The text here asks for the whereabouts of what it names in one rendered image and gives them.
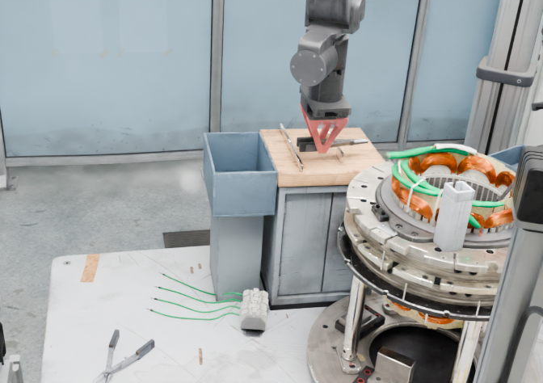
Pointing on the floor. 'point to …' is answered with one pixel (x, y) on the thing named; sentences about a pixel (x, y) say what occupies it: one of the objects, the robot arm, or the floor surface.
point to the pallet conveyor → (9, 368)
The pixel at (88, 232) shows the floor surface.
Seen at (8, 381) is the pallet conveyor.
